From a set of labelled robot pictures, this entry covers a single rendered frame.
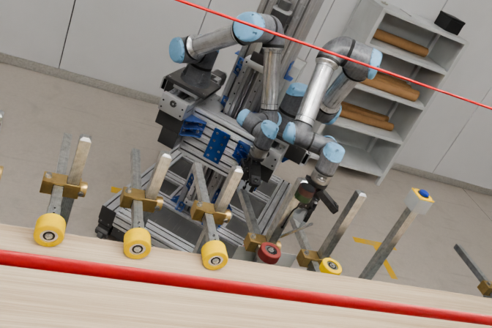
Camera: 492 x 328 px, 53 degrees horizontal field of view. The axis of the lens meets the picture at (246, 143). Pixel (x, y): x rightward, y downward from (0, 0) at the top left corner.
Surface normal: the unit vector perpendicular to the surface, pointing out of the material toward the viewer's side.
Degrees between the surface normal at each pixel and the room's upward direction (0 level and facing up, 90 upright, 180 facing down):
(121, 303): 0
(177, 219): 0
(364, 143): 90
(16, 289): 0
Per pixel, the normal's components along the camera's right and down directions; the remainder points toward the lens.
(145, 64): 0.18, 0.53
